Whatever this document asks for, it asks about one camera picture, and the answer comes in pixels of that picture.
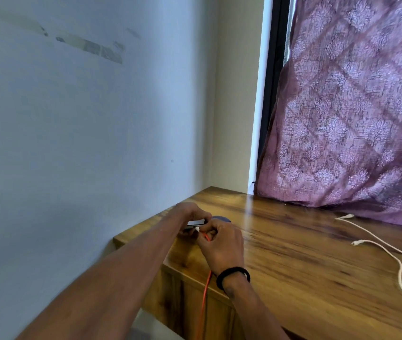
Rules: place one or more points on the person's left hand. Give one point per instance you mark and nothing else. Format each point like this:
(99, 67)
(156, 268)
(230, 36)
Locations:
(188, 212)

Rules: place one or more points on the purple patterned curtain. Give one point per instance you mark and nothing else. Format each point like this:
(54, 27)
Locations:
(346, 102)

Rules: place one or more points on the wooden drawer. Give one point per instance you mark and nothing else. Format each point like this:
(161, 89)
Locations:
(179, 308)

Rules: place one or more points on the person's right hand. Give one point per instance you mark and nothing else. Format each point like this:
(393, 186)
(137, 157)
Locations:
(222, 244)

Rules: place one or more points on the black smartphone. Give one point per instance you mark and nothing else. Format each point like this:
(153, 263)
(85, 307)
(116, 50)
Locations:
(195, 223)

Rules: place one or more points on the person's left forearm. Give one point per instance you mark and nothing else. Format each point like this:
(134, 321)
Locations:
(116, 286)

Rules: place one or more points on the dark blue earbuds case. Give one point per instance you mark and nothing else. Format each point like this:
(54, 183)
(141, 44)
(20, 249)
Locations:
(221, 219)

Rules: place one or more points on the black wristband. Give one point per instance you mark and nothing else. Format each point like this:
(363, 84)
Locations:
(233, 272)

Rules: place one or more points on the wooden desk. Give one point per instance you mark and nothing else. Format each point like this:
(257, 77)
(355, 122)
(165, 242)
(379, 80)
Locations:
(311, 265)

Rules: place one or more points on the person's right forearm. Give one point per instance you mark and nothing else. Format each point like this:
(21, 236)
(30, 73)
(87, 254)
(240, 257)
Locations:
(254, 311)

